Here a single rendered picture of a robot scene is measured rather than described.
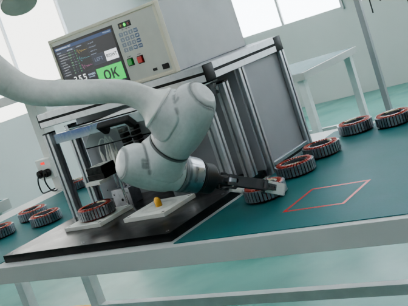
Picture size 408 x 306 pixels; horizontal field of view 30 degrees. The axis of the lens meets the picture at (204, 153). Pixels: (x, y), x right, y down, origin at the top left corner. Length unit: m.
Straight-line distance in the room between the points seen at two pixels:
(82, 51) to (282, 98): 0.62
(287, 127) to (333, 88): 6.63
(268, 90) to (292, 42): 6.78
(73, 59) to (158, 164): 0.74
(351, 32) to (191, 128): 7.16
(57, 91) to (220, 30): 0.76
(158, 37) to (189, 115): 0.55
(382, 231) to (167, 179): 0.51
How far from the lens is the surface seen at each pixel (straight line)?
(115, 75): 2.25
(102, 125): 1.94
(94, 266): 1.99
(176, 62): 2.12
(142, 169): 1.70
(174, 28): 2.16
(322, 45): 8.91
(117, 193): 2.38
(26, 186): 7.94
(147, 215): 2.06
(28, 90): 1.75
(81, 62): 2.33
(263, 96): 2.26
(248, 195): 1.92
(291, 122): 2.37
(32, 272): 2.17
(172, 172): 1.72
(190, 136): 1.65
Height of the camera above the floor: 1.19
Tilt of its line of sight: 8 degrees down
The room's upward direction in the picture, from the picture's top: 19 degrees counter-clockwise
